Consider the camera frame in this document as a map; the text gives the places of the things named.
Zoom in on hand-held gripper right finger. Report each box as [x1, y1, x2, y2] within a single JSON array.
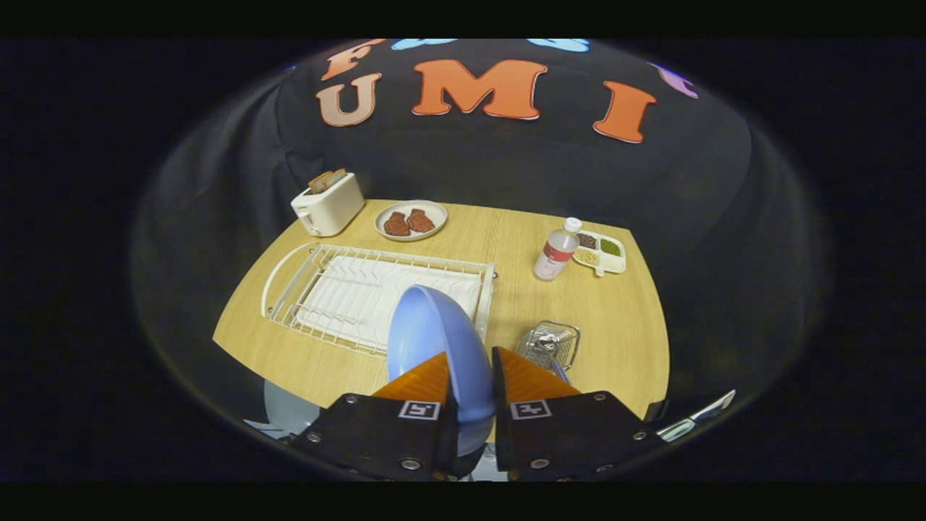
[[492, 346, 663, 483]]

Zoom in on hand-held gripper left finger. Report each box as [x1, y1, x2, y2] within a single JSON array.
[[289, 352, 460, 483]]

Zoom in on metal spoon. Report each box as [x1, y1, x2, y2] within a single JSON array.
[[534, 329, 574, 384]]

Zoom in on metal wire basket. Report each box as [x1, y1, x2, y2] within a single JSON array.
[[515, 321, 582, 374]]

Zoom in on blue plate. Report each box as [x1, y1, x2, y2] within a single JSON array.
[[386, 284, 498, 459]]

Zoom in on white wire dish rack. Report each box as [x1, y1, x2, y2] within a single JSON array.
[[260, 242, 498, 357]]

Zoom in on cream round dish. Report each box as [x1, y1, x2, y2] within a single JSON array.
[[374, 200, 449, 242]]

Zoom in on white divided bean tray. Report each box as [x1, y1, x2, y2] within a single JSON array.
[[572, 230, 627, 278]]

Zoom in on clear bottle red label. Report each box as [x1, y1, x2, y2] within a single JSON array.
[[533, 217, 583, 281]]

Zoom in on white toaster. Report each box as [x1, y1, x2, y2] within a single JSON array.
[[291, 172, 366, 237]]

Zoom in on brown toast slices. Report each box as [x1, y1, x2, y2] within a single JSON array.
[[308, 169, 348, 195]]

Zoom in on black backdrop cloth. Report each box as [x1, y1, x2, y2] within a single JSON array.
[[134, 40, 825, 435]]

